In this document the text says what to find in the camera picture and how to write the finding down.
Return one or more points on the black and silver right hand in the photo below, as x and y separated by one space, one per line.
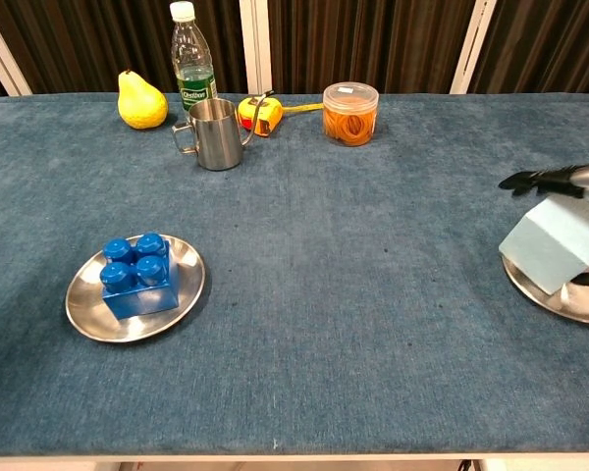
584 179

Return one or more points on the light blue foam cube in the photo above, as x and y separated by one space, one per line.
545 240

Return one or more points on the blue building block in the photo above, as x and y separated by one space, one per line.
137 294

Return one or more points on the round steel plate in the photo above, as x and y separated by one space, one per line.
189 275
569 309

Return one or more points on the clear jar of rubber bands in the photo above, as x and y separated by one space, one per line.
351 118

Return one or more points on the blue table cloth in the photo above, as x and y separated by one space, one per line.
324 294

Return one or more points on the yellow tape measure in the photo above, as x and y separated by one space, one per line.
262 115

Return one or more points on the clear plastic water bottle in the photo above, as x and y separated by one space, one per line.
192 59

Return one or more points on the yellow pear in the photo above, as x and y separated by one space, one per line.
140 105

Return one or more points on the white frame post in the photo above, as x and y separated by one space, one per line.
255 44
2 59
471 49

